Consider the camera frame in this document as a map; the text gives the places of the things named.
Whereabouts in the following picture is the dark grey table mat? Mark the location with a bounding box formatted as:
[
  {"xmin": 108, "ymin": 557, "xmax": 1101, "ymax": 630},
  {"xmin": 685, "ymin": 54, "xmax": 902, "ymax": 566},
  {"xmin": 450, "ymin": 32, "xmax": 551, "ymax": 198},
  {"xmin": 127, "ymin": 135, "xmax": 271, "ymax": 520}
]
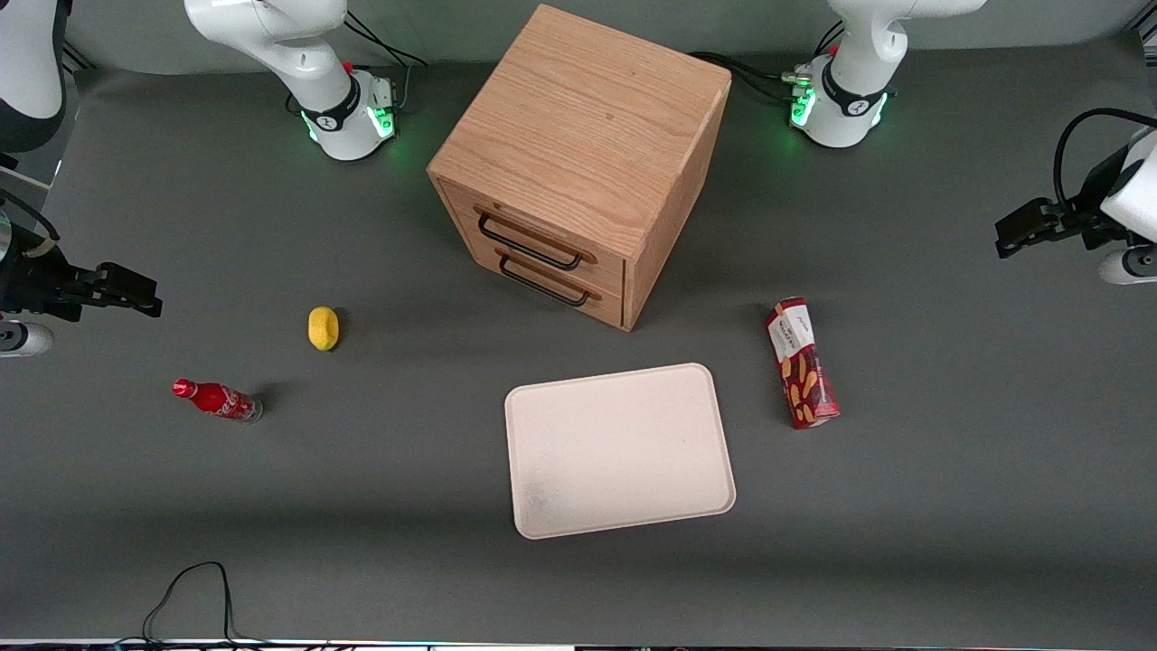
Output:
[{"xmin": 0, "ymin": 36, "xmax": 1157, "ymax": 645}]

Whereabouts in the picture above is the smaller wooden drawer front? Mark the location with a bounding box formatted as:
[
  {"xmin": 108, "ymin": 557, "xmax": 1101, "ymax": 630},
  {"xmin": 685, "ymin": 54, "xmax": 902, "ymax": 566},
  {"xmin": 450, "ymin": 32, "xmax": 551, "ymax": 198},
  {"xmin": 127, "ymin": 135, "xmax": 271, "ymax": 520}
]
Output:
[{"xmin": 456, "ymin": 226, "xmax": 626, "ymax": 329}]

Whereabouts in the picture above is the black arm base cable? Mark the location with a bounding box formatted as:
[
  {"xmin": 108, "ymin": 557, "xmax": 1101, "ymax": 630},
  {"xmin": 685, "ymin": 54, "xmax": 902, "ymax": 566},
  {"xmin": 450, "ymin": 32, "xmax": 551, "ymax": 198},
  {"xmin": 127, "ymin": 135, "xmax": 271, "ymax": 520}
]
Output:
[
  {"xmin": 689, "ymin": 50, "xmax": 798, "ymax": 105},
  {"xmin": 343, "ymin": 9, "xmax": 428, "ymax": 114}
]

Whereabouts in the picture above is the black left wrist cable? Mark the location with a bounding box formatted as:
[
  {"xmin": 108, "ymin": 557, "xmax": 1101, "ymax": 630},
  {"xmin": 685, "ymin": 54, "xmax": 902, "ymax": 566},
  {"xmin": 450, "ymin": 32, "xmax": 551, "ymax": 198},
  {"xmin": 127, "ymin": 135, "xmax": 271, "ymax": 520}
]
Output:
[{"xmin": 1053, "ymin": 108, "xmax": 1157, "ymax": 205}]

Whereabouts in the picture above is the cream plastic tray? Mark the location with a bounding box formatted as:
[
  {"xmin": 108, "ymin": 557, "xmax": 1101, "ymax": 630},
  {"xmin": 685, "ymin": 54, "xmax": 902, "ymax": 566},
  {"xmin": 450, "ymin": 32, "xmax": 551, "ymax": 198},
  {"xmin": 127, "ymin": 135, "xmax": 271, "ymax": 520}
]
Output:
[{"xmin": 504, "ymin": 363, "xmax": 737, "ymax": 541}]

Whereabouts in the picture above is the larger wooden drawer front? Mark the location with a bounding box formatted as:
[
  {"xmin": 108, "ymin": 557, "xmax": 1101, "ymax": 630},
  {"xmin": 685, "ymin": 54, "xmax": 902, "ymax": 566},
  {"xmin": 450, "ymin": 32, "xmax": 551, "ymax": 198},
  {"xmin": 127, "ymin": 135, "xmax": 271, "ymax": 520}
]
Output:
[{"xmin": 438, "ymin": 181, "xmax": 627, "ymax": 292}]

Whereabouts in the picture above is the short black wire drawer handle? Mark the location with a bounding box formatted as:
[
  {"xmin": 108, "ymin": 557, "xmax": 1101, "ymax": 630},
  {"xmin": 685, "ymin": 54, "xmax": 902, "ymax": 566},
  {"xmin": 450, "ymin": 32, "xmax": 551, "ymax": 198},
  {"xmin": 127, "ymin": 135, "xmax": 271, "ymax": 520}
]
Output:
[{"xmin": 495, "ymin": 246, "xmax": 603, "ymax": 308}]

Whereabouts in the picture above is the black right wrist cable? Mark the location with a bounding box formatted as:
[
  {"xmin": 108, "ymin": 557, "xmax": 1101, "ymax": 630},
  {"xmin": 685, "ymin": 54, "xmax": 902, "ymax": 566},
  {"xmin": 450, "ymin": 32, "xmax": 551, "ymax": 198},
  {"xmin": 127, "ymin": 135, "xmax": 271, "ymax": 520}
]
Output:
[{"xmin": 0, "ymin": 190, "xmax": 61, "ymax": 245}]

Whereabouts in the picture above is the long black wire drawer handle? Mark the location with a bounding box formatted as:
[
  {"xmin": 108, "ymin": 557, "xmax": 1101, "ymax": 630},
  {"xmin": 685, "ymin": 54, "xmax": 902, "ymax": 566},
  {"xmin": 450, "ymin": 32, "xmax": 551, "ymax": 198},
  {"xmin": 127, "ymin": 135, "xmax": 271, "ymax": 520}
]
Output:
[{"xmin": 474, "ymin": 206, "xmax": 598, "ymax": 272}]

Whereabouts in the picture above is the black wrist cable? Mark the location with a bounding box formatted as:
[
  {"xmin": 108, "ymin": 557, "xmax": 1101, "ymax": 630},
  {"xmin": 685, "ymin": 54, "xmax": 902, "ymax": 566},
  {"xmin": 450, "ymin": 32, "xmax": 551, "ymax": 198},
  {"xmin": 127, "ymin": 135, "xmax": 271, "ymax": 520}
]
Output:
[
  {"xmin": 0, "ymin": 190, "xmax": 61, "ymax": 245},
  {"xmin": 1053, "ymin": 108, "xmax": 1157, "ymax": 205}
]

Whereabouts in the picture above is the black left arm base cable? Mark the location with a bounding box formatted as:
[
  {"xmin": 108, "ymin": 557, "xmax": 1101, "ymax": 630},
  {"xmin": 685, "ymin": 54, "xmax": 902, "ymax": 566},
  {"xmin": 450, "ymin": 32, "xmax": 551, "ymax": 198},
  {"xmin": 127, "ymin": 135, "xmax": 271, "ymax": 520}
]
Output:
[{"xmin": 689, "ymin": 50, "xmax": 798, "ymax": 105}]

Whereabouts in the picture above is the red cookie box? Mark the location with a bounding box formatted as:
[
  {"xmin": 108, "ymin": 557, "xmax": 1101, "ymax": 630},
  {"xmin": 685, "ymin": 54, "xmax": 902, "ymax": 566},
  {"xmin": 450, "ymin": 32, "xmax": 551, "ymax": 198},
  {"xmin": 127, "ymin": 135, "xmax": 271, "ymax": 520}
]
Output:
[{"xmin": 766, "ymin": 297, "xmax": 841, "ymax": 430}]

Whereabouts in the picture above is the oak wooden drawer cabinet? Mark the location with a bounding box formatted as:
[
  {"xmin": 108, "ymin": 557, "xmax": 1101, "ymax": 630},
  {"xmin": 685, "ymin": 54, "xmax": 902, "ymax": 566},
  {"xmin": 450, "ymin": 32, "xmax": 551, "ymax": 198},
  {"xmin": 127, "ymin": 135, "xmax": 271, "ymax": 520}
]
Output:
[{"xmin": 427, "ymin": 4, "xmax": 733, "ymax": 333}]

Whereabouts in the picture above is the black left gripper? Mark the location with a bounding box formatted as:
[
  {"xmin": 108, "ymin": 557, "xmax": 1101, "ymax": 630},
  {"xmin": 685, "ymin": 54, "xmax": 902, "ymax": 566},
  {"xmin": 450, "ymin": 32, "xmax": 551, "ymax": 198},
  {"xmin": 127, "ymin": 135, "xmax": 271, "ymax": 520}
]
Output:
[{"xmin": 997, "ymin": 149, "xmax": 1131, "ymax": 259}]

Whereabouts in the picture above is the black looped floor cable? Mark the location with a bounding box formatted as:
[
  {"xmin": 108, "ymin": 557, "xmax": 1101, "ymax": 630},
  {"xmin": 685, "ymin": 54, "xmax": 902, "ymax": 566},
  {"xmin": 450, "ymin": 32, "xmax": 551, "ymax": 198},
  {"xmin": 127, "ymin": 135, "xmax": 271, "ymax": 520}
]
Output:
[{"xmin": 142, "ymin": 561, "xmax": 272, "ymax": 648}]

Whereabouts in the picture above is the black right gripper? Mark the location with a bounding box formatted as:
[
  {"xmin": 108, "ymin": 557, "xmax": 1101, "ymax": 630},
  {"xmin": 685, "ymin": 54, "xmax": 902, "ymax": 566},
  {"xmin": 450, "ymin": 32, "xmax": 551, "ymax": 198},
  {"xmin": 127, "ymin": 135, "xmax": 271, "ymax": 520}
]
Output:
[{"xmin": 0, "ymin": 237, "xmax": 164, "ymax": 322}]

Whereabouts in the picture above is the black right arm base cable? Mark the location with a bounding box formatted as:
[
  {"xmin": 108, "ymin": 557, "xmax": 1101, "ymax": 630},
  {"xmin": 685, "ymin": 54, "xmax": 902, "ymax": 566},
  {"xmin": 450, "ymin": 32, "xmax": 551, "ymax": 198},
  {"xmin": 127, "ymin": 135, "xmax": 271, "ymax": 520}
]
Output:
[{"xmin": 343, "ymin": 9, "xmax": 428, "ymax": 114}]

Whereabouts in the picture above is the red cola bottle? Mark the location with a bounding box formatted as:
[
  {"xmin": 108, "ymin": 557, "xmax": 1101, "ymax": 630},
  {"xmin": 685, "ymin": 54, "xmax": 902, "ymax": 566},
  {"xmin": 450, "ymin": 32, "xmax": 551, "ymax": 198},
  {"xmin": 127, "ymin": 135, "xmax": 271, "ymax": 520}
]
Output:
[{"xmin": 172, "ymin": 378, "xmax": 264, "ymax": 423}]

